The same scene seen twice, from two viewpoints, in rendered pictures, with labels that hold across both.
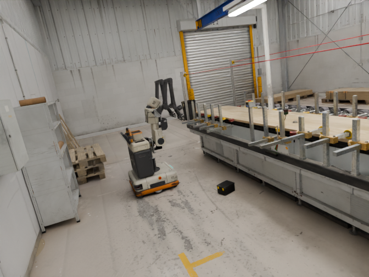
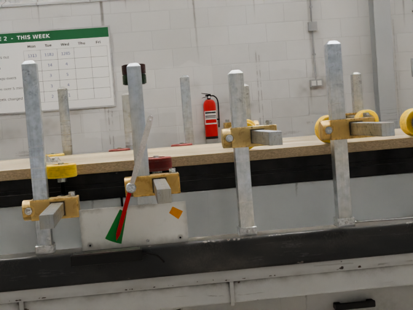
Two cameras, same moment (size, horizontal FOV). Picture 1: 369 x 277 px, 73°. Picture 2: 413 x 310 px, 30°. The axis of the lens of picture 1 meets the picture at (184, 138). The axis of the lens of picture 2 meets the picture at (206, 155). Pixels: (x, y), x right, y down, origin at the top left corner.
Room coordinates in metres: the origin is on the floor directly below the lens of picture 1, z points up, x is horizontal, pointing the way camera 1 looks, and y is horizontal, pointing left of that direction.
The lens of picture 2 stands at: (1.81, 0.81, 1.01)
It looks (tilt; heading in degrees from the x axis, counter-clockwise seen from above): 3 degrees down; 284
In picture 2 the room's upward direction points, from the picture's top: 4 degrees counter-clockwise
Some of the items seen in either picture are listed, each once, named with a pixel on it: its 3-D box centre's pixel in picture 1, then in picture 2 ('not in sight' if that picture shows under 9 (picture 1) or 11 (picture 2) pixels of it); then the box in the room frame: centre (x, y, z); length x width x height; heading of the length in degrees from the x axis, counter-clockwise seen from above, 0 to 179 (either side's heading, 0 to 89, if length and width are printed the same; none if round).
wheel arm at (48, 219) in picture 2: (265, 140); (56, 210); (2.62, -0.87, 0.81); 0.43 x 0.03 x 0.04; 109
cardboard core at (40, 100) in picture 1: (32, 101); not in sight; (3.40, 1.91, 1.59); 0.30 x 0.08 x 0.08; 109
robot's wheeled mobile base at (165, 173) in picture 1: (152, 177); not in sight; (3.70, 0.59, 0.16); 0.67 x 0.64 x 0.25; 110
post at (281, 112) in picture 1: (282, 133); (141, 160); (2.44, -0.99, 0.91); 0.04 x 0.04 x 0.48; 19
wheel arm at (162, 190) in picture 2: (278, 142); (160, 187); (2.37, -0.92, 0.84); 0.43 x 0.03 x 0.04; 109
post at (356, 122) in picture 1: (355, 149); not in sight; (1.73, -1.24, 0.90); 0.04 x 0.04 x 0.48; 19
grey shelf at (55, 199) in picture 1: (49, 161); not in sight; (3.29, 1.86, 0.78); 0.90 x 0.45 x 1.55; 19
